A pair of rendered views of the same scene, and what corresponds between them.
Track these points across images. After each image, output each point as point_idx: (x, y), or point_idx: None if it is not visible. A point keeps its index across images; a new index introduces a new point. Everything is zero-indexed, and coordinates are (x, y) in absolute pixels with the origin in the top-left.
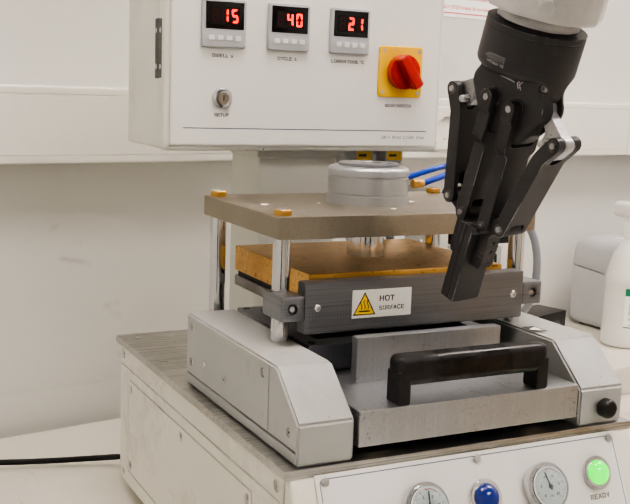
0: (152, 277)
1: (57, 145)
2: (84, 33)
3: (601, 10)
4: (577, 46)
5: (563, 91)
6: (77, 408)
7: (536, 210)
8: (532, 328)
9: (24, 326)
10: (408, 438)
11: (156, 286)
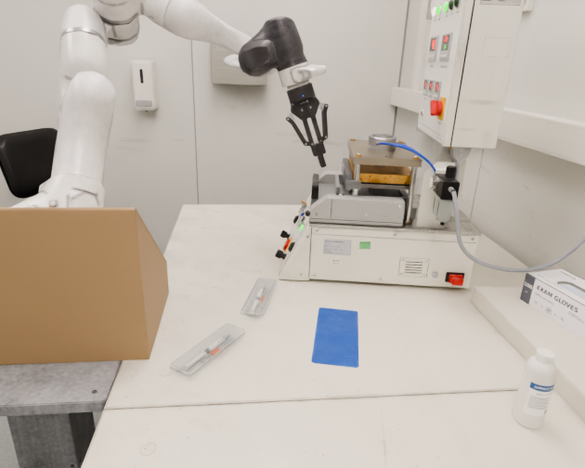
0: (547, 208)
1: (515, 136)
2: (552, 92)
3: (282, 83)
4: (287, 93)
5: (291, 105)
6: (513, 247)
7: (300, 138)
8: (341, 194)
9: (509, 205)
10: None
11: (547, 214)
